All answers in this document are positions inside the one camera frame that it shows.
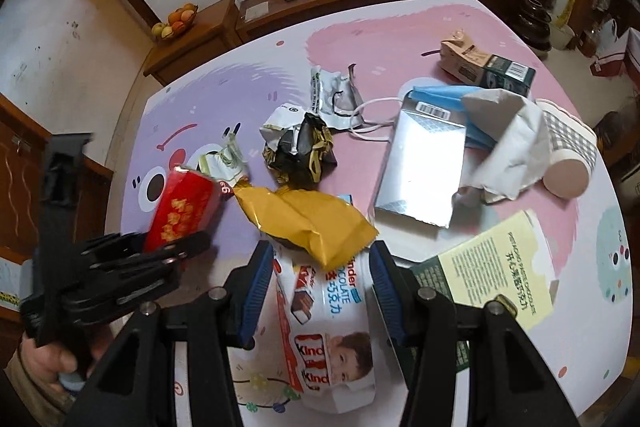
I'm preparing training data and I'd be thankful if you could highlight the white Kinder chocolate wrapper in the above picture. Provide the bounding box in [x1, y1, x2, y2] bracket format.
[273, 248, 375, 414]

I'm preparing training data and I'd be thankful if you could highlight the pistachio chocolate paper box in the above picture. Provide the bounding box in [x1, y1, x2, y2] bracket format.
[409, 209, 558, 375]

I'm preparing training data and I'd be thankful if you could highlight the red cigarette box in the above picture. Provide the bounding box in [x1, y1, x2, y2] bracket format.
[143, 166, 233, 253]

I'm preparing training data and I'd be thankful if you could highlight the yellow foil snack wrapper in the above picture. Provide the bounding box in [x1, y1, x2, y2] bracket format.
[233, 183, 378, 271]

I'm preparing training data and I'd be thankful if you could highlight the silver cardboard box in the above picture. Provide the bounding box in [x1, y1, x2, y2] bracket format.
[373, 96, 466, 229]

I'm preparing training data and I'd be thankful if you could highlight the checkered paper cup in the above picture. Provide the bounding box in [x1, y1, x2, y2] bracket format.
[536, 98, 598, 199]

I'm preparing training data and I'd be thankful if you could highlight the person's left hand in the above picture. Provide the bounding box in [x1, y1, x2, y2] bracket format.
[20, 336, 77, 393]

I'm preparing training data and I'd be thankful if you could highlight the green white crumpled wrapper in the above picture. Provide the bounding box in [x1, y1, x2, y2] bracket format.
[195, 132, 250, 187]

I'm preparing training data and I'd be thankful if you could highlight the black gold crumpled wrapper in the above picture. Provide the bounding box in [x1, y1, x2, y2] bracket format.
[262, 113, 337, 190]

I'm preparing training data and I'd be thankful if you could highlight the crumpled white paper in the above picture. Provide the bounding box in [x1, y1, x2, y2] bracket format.
[454, 87, 551, 206]

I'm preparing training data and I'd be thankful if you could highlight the blue face mask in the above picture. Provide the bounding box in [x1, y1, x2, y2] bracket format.
[408, 84, 496, 150]

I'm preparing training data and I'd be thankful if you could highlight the silver torn foil wrapper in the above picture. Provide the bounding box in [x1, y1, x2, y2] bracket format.
[310, 64, 363, 131]

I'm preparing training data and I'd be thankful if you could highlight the bowl of fruit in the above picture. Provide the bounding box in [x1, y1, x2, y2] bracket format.
[151, 3, 198, 42]

